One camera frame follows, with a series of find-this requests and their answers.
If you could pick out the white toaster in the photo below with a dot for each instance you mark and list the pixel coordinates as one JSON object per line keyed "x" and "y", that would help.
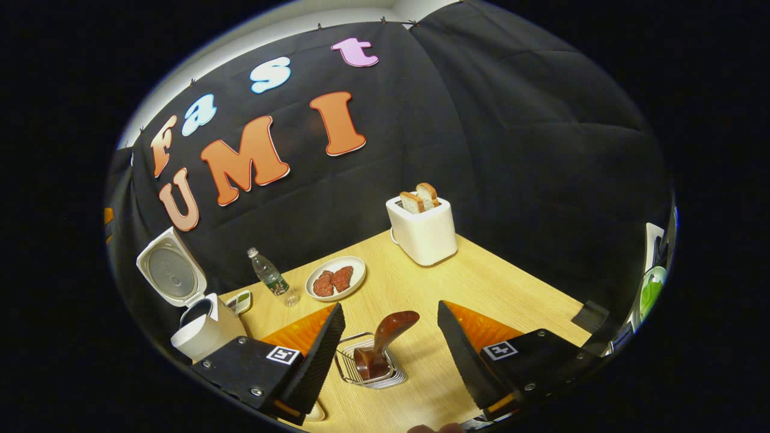
{"x": 424, "y": 237}

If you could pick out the black block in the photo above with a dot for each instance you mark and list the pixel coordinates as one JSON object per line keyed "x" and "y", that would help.
{"x": 592, "y": 316}

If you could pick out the red meat piece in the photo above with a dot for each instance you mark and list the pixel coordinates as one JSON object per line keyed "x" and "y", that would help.
{"x": 323, "y": 284}
{"x": 343, "y": 278}

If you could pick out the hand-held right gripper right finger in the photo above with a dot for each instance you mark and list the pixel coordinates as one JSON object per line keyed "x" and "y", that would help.
{"x": 466, "y": 361}

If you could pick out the white plate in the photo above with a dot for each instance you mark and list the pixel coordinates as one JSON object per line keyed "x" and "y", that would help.
{"x": 358, "y": 267}

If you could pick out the black backdrop cloth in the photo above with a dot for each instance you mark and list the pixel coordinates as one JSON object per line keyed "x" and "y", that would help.
{"x": 511, "y": 150}

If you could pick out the clear plastic water bottle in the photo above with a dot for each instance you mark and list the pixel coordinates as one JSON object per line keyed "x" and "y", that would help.
{"x": 271, "y": 279}

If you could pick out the small white dish with greens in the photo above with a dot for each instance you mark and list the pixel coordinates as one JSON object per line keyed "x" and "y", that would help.
{"x": 240, "y": 299}

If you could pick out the toast bread slice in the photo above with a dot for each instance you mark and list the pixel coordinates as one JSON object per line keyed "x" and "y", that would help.
{"x": 412, "y": 202}
{"x": 429, "y": 193}

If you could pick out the cream rice dish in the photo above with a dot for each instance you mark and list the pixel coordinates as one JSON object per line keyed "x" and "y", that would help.
{"x": 316, "y": 412}

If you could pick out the white rice cooker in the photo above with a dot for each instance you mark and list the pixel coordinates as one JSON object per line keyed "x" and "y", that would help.
{"x": 204, "y": 337}

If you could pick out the row of black cloth clips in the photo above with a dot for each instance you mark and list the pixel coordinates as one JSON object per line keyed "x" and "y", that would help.
{"x": 319, "y": 26}

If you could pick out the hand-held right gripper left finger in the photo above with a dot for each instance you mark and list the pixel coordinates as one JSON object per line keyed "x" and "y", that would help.
{"x": 319, "y": 367}

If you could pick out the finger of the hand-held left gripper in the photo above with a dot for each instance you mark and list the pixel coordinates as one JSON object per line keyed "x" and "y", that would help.
{"x": 108, "y": 218}

